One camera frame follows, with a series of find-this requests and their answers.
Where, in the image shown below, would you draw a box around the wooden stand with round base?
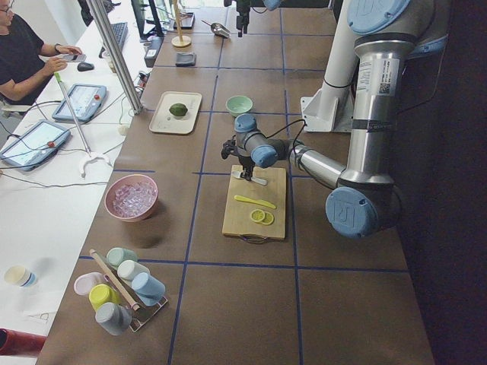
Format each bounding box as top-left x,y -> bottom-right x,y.
171,1 -> 192,48

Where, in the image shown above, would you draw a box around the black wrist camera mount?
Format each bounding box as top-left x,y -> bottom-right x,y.
221,135 -> 239,160

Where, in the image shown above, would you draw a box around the blue cup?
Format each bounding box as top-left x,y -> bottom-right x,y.
131,272 -> 166,306

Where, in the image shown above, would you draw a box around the green avocado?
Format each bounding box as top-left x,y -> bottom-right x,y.
169,103 -> 188,118

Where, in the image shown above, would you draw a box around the person's right hand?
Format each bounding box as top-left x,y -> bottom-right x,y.
54,43 -> 83,56

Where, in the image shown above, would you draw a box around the wooden rack handle rod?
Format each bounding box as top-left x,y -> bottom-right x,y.
89,249 -> 142,312

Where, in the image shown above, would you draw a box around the sage green cup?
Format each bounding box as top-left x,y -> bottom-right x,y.
106,247 -> 138,269

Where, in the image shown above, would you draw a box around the lemon slice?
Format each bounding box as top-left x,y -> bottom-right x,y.
250,209 -> 265,224
261,211 -> 275,226

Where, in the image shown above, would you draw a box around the pink bowl with ice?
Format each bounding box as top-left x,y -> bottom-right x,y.
104,174 -> 158,222

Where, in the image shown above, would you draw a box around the teach pendant tablet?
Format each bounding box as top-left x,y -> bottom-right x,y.
1,120 -> 71,171
52,84 -> 107,122

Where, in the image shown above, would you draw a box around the folded grey cloth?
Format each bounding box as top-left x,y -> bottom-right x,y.
175,52 -> 197,67

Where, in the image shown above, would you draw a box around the aluminium frame post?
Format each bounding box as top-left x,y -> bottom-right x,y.
87,0 -> 143,115

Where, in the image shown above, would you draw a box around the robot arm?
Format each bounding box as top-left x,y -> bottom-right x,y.
236,0 -> 282,37
221,1 -> 451,239

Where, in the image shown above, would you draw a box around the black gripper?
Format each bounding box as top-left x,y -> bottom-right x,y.
236,0 -> 251,37
238,156 -> 254,181

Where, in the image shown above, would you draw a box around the white cup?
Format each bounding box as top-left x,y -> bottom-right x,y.
117,259 -> 150,282

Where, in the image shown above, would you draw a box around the smartphone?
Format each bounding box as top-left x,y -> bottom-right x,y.
59,54 -> 86,62

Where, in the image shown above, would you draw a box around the black keyboard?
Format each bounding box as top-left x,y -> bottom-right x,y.
110,22 -> 129,51

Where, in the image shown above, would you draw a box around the wire cup rack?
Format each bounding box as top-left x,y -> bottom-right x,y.
99,265 -> 169,333

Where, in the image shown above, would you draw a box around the yellow cup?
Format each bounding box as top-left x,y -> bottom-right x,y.
88,284 -> 121,311

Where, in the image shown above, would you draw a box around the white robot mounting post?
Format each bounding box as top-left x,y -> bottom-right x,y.
301,1 -> 358,132

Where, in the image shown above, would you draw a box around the lemon slice front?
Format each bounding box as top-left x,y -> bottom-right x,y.
261,211 -> 275,226

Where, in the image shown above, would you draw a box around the lemon slice back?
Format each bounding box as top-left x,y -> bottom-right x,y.
250,209 -> 265,224

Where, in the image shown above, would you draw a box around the black power adapter box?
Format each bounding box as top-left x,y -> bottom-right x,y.
144,36 -> 164,68

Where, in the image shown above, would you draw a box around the metal scoop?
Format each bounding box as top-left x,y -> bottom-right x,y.
202,20 -> 231,39

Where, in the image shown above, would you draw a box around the white reacher grabber tool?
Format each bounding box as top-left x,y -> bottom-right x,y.
54,72 -> 111,179

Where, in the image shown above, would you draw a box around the far teach pendant tablet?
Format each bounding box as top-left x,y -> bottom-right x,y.
52,84 -> 107,122

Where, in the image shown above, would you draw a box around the black computer mouse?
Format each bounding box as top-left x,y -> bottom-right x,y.
77,62 -> 94,72

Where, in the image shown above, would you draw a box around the yellow plastic knife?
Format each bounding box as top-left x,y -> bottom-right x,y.
234,195 -> 277,209

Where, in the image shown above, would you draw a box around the seated person in black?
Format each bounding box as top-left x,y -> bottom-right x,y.
1,1 -> 67,106

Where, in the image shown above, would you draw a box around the bamboo cutting board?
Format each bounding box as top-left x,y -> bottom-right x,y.
222,165 -> 287,242

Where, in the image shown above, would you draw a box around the paper cup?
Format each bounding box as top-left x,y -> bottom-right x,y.
4,265 -> 37,287

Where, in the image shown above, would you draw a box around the mint green bowl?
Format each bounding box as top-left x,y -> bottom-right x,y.
225,95 -> 253,117

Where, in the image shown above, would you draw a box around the black framed tray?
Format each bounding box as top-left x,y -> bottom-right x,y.
179,12 -> 195,30

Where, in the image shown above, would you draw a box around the cream rabbit tray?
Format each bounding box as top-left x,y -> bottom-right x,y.
149,91 -> 202,135

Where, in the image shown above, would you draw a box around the grey cup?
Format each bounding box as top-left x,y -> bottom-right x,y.
95,302 -> 132,336

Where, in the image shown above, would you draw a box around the near teach pendant tablet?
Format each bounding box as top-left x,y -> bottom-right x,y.
1,120 -> 71,171

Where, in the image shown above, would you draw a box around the pink cup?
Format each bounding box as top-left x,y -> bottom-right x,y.
73,271 -> 105,297

